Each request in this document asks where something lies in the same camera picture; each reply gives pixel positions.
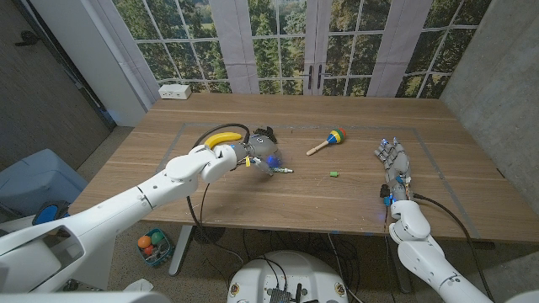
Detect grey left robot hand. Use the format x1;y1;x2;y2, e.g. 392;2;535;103
233;133;282;176

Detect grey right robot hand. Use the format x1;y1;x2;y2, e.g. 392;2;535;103
374;136;413;202

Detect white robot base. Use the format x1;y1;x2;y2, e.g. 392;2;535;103
226;250;350;303

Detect yellow toy banana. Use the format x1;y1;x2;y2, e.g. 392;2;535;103
204;131;243;150

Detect colourful wooden maraca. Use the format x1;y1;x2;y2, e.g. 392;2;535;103
306;127;348;157

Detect black round floor fan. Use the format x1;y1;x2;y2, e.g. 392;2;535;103
192;226;227;245

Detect white power box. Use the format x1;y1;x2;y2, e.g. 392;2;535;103
157;83;193;100

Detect printed window backdrop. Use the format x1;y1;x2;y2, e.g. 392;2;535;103
90;0;494;100

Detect white table leg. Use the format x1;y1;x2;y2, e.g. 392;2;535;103
168;225;194;278

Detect teal toy basket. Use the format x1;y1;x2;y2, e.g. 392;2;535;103
136;228;176;268

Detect white crumpled cloth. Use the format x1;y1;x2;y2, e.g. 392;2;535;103
124;278;155;294

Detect blue black pad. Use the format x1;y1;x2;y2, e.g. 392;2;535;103
32;204;71;226

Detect grey-blue storage bin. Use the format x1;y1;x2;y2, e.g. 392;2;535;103
0;147;89;218

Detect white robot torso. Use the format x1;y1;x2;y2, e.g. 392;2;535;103
0;291;172;303

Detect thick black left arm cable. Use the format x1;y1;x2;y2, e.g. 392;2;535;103
186;123;252;264

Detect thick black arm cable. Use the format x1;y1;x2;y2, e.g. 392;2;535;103
412;192;496;302
186;123;252;264

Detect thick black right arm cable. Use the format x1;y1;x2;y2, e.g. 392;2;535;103
412;192;496;302

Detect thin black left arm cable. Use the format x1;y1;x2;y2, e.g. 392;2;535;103
199;183;211;231

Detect black door handle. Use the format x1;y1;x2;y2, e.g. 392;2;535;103
14;29;41;47

